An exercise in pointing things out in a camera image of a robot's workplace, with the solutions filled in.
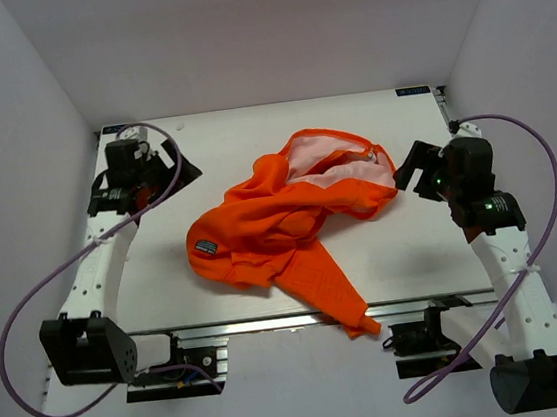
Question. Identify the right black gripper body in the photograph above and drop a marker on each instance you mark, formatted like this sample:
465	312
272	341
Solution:
443	182

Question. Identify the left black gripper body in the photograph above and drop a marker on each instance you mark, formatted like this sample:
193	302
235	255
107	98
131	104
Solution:
155	172

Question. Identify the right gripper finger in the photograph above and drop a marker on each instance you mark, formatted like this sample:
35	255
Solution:
403	177
420	157

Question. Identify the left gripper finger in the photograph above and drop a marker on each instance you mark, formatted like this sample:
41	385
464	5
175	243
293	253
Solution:
169	154
188	173

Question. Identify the orange jacket pink lining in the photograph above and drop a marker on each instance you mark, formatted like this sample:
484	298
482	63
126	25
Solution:
265	232

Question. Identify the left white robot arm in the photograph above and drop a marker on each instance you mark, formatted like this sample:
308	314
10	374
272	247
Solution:
84	343

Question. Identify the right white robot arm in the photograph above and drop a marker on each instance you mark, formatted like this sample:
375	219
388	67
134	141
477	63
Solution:
518	343

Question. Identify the left blue table label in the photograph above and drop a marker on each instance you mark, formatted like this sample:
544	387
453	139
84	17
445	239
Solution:
112	129

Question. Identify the blue table label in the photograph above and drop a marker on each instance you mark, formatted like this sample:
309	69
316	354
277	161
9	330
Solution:
411	91
112	129

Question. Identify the right blue table label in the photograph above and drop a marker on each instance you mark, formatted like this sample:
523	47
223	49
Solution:
411	91

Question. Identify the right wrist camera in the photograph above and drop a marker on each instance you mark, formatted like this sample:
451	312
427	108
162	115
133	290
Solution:
462	129

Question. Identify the aluminium table front rail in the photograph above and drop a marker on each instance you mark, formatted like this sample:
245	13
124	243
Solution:
313	318

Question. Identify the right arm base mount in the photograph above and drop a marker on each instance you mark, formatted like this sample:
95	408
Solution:
420	347

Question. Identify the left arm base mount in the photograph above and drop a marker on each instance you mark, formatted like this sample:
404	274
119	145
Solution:
197	367

